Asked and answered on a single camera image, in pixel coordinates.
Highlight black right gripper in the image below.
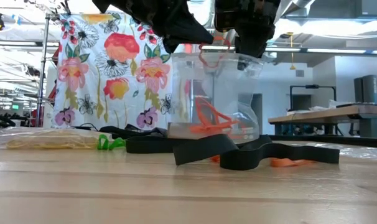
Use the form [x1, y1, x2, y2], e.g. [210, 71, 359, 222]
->
[213, 0, 282, 71]

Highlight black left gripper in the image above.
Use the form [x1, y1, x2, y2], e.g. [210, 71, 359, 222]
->
[113, 0, 215, 54]

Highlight clear plastic zip bag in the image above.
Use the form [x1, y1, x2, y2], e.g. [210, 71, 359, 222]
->
[0, 126, 113, 151]
[167, 52, 264, 144]

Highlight green rubber band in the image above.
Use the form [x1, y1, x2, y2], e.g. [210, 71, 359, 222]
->
[97, 134, 126, 151]

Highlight ceiling light strip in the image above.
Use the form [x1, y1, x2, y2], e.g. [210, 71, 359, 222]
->
[203, 45, 377, 55]

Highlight small brown cardboard box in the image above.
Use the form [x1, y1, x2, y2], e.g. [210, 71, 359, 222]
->
[167, 121, 195, 139]

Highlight white floral cloth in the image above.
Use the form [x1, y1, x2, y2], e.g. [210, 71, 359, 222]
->
[53, 12, 195, 130]

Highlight gray workbench with wooden top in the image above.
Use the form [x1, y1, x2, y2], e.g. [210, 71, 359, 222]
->
[268, 104, 377, 138]

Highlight gray upright panels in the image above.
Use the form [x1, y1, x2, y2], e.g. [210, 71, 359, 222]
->
[353, 74, 377, 105]

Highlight stack of clear plastic bags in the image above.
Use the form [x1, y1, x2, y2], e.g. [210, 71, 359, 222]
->
[275, 140, 377, 159]

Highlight yellow hanging cord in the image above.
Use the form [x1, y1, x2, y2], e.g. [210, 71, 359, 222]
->
[287, 30, 297, 71]

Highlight black metal stand frame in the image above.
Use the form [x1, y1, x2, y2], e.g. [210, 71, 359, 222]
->
[289, 83, 337, 112]

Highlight black round corded puck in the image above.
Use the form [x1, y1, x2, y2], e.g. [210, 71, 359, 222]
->
[72, 123, 98, 130]

